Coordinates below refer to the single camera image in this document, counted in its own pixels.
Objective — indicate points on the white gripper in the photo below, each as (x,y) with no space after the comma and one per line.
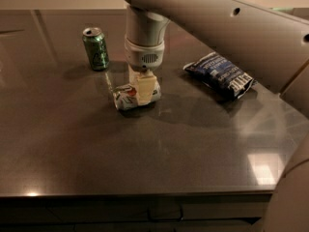
(144,57)

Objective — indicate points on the white 7up can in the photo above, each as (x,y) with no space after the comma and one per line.
(125,96)

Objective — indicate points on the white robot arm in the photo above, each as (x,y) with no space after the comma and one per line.
(274,48)

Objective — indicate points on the green soda can upright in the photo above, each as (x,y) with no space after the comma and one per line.
(96,49)

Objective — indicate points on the blue chip bag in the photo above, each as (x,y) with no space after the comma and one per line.
(221,75)

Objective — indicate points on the dark cabinet drawer front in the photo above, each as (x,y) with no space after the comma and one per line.
(236,212)

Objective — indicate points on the black drawer handle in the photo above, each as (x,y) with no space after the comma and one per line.
(165,213)

